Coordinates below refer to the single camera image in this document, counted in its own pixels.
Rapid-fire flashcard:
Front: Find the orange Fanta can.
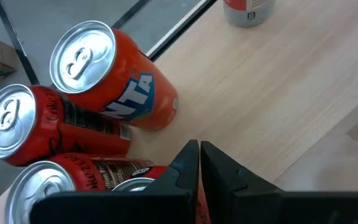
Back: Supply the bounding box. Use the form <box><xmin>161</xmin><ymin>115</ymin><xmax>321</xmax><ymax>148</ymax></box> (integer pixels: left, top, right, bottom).
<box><xmin>48</xmin><ymin>20</ymin><xmax>180</xmax><ymax>131</ymax></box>

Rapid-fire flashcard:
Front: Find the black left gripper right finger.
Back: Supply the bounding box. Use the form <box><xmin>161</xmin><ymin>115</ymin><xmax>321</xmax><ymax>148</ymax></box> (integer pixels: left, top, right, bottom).
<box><xmin>201</xmin><ymin>141</ymin><xmax>358</xmax><ymax>224</ymax></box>

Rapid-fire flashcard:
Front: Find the red Coke Zero can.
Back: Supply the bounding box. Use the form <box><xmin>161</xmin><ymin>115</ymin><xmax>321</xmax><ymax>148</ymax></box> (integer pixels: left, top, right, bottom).
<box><xmin>4</xmin><ymin>152</ymin><xmax>167</xmax><ymax>224</ymax></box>
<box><xmin>0</xmin><ymin>83</ymin><xmax>133</xmax><ymax>167</ymax></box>

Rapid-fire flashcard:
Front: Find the white Celsius can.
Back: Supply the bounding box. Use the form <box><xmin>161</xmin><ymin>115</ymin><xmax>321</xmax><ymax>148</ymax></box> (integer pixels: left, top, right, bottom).
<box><xmin>222</xmin><ymin>0</ymin><xmax>276</xmax><ymax>28</ymax></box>

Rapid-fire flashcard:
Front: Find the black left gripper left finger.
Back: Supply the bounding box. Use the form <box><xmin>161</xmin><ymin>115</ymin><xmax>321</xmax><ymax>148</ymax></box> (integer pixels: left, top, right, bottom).
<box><xmin>29</xmin><ymin>139</ymin><xmax>200</xmax><ymax>224</ymax></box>

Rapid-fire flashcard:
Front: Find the red Coca-Cola Star Wars can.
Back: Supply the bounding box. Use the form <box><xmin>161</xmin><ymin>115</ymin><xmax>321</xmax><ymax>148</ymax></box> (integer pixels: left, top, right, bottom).
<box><xmin>112</xmin><ymin>176</ymin><xmax>213</xmax><ymax>224</ymax></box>

